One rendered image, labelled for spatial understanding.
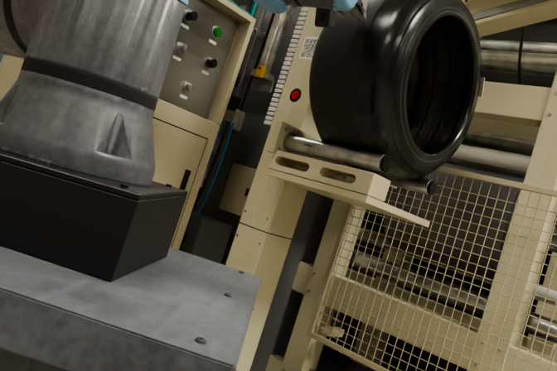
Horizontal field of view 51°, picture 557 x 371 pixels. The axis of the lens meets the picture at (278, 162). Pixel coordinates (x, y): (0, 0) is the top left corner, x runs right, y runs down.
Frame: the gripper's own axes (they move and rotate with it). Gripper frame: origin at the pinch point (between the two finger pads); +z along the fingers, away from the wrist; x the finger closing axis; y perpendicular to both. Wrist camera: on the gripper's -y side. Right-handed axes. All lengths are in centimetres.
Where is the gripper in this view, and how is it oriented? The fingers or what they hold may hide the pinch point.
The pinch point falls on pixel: (360, 21)
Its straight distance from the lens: 155.0
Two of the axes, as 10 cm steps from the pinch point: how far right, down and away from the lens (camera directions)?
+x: -7.2, -1.9, 6.7
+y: 3.8, -9.1, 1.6
